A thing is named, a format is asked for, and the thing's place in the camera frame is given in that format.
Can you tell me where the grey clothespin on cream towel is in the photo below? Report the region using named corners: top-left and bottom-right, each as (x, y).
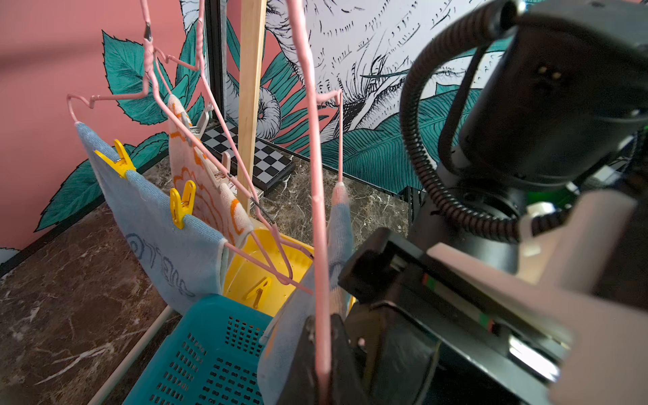
top-left (217, 150), bottom-right (234, 191)

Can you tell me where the teal plastic basket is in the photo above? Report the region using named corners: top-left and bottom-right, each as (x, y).
top-left (124, 295), bottom-right (272, 404)

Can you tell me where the checkerboard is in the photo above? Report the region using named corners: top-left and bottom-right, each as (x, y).
top-left (199, 118), bottom-right (295, 192)

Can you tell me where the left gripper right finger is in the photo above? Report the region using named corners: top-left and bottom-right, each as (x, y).
top-left (328, 314), bottom-right (370, 405)

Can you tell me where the pink wire hanger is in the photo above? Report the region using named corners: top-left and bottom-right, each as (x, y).
top-left (288, 1), bottom-right (332, 404)

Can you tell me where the cream orange towel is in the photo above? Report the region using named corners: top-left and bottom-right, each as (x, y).
top-left (169, 123), bottom-right (253, 248)

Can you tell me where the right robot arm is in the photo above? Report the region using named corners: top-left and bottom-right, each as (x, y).
top-left (332, 1), bottom-right (647, 404)

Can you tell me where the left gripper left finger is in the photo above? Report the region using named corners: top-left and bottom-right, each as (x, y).
top-left (277, 317), bottom-right (319, 405)

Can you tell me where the yellow plastic tray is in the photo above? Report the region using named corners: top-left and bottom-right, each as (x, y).
top-left (223, 228), bottom-right (314, 317)

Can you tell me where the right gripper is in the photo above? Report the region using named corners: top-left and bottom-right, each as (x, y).
top-left (339, 228), bottom-right (565, 404)

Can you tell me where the wooden clothes rack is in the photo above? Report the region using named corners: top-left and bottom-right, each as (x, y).
top-left (66, 1), bottom-right (267, 404)

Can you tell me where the blue dotted towel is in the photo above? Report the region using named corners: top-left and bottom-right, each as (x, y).
top-left (256, 182), bottom-right (354, 404)

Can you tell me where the white clothespin on cream towel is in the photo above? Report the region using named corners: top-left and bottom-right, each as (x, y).
top-left (195, 103), bottom-right (213, 138)

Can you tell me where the dark blue towel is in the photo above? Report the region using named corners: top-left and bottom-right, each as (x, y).
top-left (75, 123), bottom-right (229, 314)

